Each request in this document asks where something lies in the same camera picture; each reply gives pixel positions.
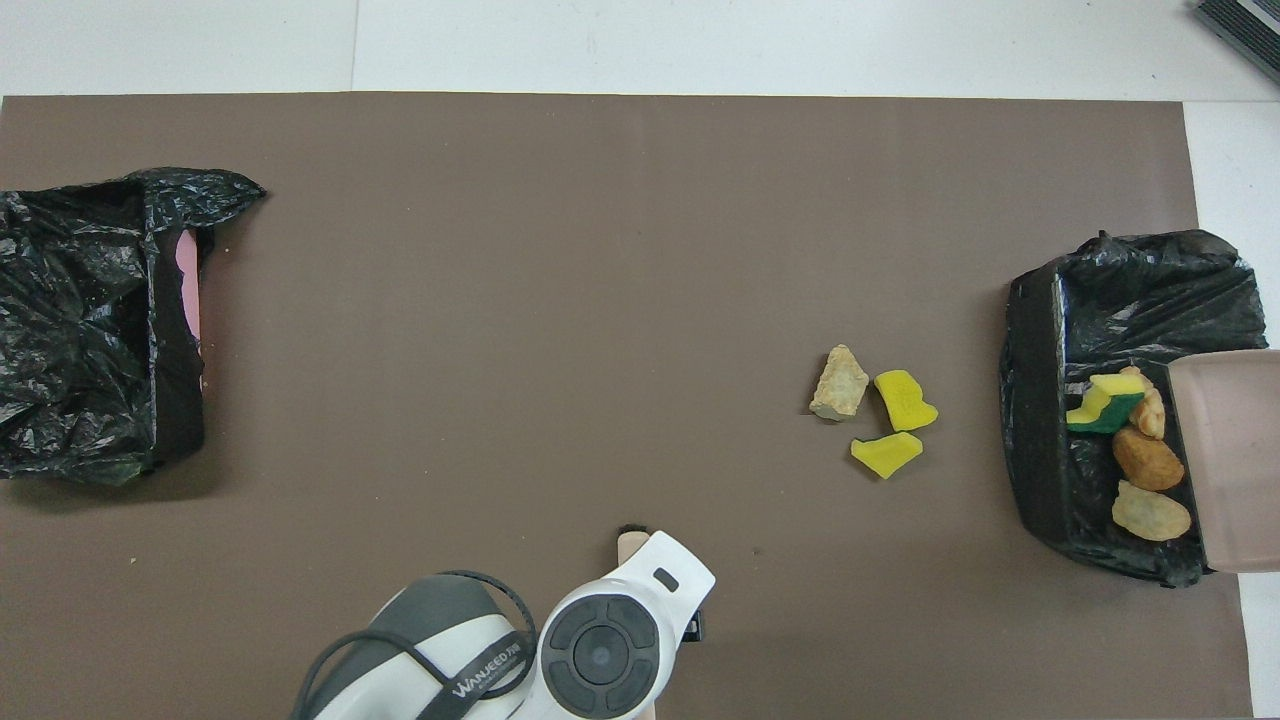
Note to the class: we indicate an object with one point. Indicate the beige hand brush black bristles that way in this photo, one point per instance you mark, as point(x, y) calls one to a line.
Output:
point(633, 542)

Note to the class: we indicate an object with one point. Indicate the wedge yellow sponge piece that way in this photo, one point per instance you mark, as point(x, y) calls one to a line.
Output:
point(885, 455)

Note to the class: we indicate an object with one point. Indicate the toy croissant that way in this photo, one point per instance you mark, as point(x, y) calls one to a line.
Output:
point(1150, 410)
point(839, 383)

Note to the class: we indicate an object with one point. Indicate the curved yellow sponge piece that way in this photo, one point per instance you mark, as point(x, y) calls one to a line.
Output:
point(903, 398)

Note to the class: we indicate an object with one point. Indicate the notched yellow sponge piece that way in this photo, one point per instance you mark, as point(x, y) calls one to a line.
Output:
point(1100, 405)

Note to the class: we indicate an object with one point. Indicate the pale lumpy toy bread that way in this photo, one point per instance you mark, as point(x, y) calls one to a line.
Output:
point(1150, 512)

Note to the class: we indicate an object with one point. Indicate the brown oval toy bread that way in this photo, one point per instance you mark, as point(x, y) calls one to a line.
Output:
point(1148, 460)

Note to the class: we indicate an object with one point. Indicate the beige plastic dustpan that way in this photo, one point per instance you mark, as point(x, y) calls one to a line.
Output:
point(1230, 460)

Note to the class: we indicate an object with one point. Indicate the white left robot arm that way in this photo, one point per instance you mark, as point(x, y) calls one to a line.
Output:
point(600, 650)

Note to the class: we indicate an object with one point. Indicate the black plastic trash bag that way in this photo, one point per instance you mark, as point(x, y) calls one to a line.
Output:
point(80, 300)
point(1150, 290)

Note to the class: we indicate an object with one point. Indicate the pink bin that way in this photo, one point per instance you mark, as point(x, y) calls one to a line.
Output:
point(188, 290)

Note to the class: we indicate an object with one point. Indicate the brown table mat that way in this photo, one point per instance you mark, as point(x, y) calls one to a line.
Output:
point(600, 150)

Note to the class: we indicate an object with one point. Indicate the dark ribbed panel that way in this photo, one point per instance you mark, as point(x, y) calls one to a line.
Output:
point(1245, 30)

